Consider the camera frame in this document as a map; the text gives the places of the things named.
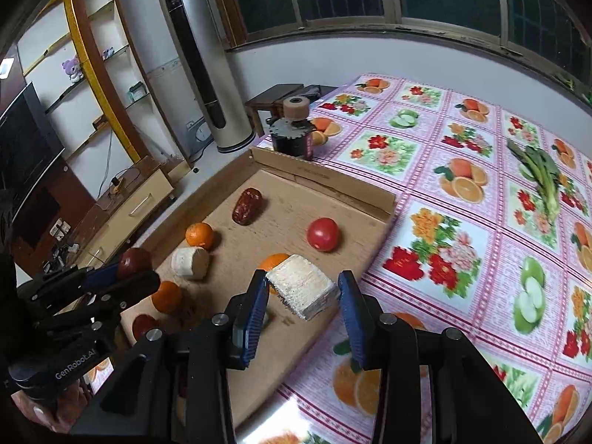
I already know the black jar with tape roll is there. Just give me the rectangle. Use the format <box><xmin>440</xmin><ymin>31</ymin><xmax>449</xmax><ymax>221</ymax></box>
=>
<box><xmin>270</xmin><ymin>95</ymin><xmax>315</xmax><ymax>161</ymax></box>

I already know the tower air conditioner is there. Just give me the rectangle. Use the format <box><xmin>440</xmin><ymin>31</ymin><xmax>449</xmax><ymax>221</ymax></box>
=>
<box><xmin>158</xmin><ymin>0</ymin><xmax>255</xmax><ymax>154</ymax></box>

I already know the dark jujube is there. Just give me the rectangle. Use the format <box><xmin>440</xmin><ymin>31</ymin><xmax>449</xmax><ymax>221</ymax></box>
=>
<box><xmin>132</xmin><ymin>314</ymin><xmax>159</xmax><ymax>341</ymax></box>

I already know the small orange mandarin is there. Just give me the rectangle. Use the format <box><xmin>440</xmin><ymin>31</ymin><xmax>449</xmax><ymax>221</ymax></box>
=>
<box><xmin>185</xmin><ymin>222</ymin><xmax>215</xmax><ymax>250</ymax></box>

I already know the left hand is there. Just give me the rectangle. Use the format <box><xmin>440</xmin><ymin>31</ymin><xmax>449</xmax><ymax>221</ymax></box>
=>
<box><xmin>11</xmin><ymin>381</ymin><xmax>89</xmax><ymax>434</ymax></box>

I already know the cardboard box tray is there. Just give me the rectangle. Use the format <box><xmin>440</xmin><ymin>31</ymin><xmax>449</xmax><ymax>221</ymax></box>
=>
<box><xmin>82</xmin><ymin>145</ymin><xmax>398</xmax><ymax>431</ymax></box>

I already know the white corn cob chunk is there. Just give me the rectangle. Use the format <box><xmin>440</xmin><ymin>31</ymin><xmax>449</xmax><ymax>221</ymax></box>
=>
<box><xmin>266</xmin><ymin>255</ymin><xmax>340</xmax><ymax>321</ymax></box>

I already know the fruit pattern tablecloth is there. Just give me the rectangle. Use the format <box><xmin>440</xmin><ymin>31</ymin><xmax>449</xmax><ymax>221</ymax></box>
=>
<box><xmin>82</xmin><ymin>73</ymin><xmax>592</xmax><ymax>444</ymax></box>

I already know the black television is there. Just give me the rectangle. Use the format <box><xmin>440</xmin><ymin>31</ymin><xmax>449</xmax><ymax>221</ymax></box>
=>
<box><xmin>1</xmin><ymin>82</ymin><xmax>64</xmax><ymax>215</ymax></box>

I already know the purple plush toy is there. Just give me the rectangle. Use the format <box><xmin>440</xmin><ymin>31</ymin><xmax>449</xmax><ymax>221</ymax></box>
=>
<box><xmin>61</xmin><ymin>57</ymin><xmax>84</xmax><ymax>83</ymax></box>

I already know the wrinkled red jujube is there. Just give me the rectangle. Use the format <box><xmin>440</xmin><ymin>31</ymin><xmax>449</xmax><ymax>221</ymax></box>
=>
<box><xmin>232</xmin><ymin>188</ymin><xmax>263</xmax><ymax>226</ymax></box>

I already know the wooden tv cabinet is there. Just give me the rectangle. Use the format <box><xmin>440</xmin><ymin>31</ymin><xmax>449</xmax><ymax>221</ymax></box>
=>
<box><xmin>13</xmin><ymin>157</ymin><xmax>190</xmax><ymax>276</ymax></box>

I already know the red tomato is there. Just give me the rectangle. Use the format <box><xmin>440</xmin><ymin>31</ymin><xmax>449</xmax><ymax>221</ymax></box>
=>
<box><xmin>306</xmin><ymin>218</ymin><xmax>341</xmax><ymax>253</ymax></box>

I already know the window with green grille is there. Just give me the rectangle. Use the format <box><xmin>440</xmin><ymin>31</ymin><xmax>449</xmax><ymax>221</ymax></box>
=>
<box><xmin>215</xmin><ymin>0</ymin><xmax>591</xmax><ymax>101</ymax></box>

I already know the green broccoli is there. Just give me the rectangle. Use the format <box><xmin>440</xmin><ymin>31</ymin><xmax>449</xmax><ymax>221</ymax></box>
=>
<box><xmin>506</xmin><ymin>139</ymin><xmax>560</xmax><ymax>223</ymax></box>

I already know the dark wooden stool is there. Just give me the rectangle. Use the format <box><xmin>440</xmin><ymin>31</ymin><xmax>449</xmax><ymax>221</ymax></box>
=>
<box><xmin>245</xmin><ymin>82</ymin><xmax>339</xmax><ymax>138</ymax></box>

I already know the wall shelf unit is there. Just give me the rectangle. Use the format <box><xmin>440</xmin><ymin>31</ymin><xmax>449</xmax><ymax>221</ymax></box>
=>
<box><xmin>13</xmin><ymin>0</ymin><xmax>154</xmax><ymax>162</ymax></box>

